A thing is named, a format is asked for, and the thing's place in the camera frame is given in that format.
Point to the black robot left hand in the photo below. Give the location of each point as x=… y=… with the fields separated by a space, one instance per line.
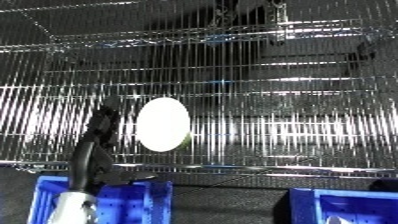
x=92 y=160

